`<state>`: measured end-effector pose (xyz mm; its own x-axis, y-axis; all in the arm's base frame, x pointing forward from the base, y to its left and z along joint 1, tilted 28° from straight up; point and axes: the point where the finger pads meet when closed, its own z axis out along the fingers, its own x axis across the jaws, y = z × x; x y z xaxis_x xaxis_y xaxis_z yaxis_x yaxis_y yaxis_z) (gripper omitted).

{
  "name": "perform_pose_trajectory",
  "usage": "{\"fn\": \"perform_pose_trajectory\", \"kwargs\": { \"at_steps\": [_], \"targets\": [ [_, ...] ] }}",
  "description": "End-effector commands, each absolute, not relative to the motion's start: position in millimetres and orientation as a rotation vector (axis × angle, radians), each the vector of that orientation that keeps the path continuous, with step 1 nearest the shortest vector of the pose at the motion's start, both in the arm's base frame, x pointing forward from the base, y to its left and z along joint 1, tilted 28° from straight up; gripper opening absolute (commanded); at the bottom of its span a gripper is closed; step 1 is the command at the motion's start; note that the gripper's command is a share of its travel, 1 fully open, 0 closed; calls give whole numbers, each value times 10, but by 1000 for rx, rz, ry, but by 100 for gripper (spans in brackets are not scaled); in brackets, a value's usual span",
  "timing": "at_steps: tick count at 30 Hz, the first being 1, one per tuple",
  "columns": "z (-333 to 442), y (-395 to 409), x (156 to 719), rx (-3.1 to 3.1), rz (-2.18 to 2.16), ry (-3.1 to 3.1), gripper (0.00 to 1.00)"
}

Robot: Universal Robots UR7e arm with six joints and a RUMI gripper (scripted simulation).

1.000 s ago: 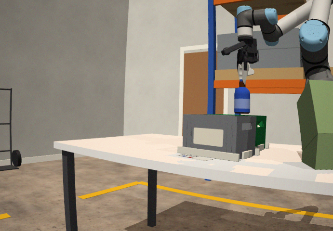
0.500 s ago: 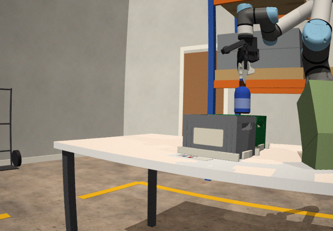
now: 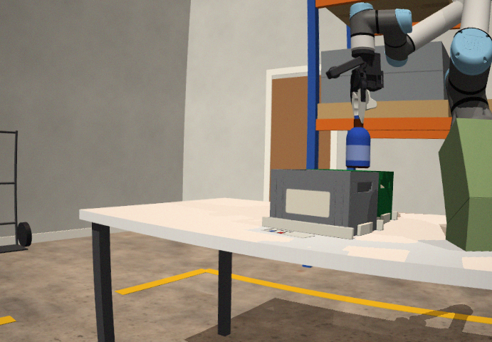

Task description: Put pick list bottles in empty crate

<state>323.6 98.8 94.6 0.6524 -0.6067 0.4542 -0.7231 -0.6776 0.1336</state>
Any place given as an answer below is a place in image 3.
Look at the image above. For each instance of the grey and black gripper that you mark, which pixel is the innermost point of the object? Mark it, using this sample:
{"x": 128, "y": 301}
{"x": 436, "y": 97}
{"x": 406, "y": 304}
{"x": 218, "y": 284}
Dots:
{"x": 375, "y": 80}

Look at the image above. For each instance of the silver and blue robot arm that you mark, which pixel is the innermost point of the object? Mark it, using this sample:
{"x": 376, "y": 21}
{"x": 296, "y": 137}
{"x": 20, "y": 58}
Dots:
{"x": 470, "y": 52}

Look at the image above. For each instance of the white paper pick list strip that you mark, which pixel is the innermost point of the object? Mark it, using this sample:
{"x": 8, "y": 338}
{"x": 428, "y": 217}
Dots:
{"x": 289, "y": 233}

